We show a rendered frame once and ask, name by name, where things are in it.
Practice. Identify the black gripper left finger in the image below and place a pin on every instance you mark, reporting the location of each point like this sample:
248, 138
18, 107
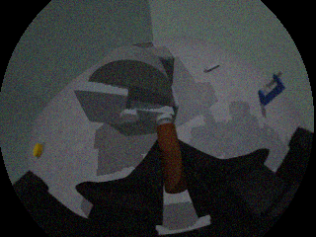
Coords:
140, 190

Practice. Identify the yellow short cylinder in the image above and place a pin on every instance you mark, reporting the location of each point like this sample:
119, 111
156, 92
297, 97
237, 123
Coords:
38, 150

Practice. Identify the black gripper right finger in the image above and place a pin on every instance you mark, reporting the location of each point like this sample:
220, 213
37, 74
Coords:
208, 177

